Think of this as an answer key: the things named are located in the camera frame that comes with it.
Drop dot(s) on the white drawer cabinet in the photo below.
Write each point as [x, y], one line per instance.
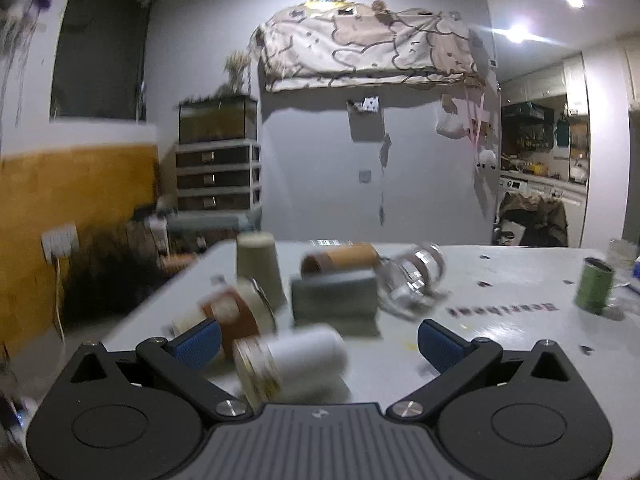
[220, 176]

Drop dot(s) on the white wall outlet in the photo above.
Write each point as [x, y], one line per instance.
[59, 242]

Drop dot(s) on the chair with draped jacket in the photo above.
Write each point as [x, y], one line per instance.
[530, 221]

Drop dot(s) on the white washing machine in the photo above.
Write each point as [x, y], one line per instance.
[573, 196]

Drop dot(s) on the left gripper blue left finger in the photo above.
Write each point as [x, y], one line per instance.
[177, 365]

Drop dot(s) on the white paper cup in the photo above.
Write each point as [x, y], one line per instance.
[289, 367]

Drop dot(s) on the dark window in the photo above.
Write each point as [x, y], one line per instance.
[99, 62]

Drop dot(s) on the brown white lying cup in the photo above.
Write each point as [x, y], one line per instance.
[242, 311]

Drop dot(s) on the ribbed clear glass cup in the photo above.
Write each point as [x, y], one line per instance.
[621, 256]

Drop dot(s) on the dark grey lying cup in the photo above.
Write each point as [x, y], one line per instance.
[349, 295]

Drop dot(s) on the clear glass lying cup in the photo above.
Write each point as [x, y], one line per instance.
[407, 283]

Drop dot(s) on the glass aquarium tank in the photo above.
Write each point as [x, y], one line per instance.
[218, 119]

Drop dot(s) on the cork-wrapped lying cup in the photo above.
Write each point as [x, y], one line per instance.
[340, 258]

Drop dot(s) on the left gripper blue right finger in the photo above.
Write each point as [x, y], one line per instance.
[462, 366]

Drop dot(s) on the beige upside-down cup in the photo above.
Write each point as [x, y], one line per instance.
[257, 258]

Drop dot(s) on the green tin can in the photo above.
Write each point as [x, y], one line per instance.
[594, 286]

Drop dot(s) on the white hanging plastic bag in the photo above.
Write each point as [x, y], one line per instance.
[450, 125]

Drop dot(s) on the patterned hanging blanket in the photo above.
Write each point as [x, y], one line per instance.
[349, 44]

